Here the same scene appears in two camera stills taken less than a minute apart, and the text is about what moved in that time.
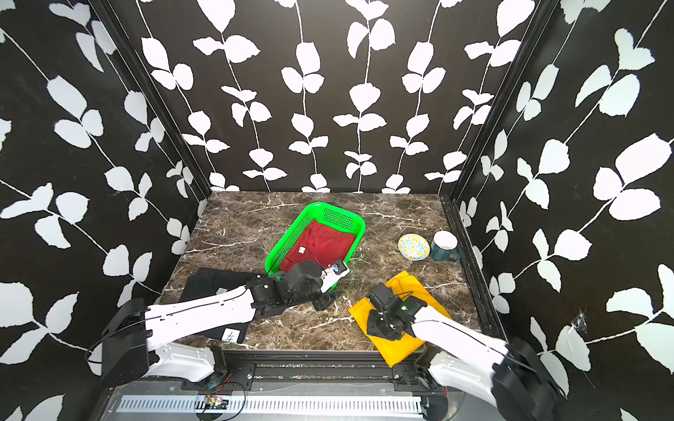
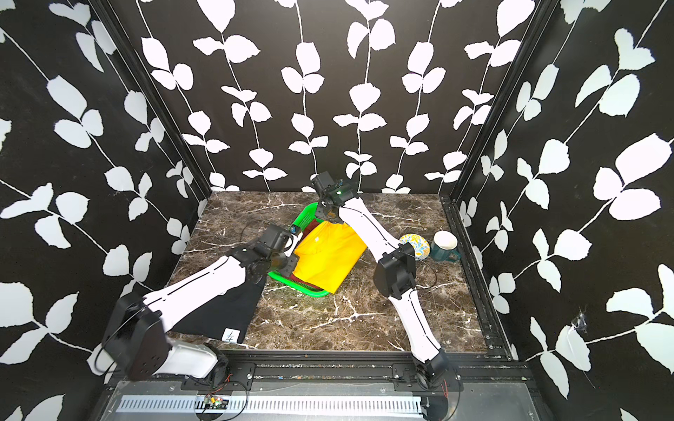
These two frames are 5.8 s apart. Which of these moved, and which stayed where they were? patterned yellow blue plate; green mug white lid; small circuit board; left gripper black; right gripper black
Moved: left gripper black; right gripper black
Stayed: patterned yellow blue plate; small circuit board; green mug white lid
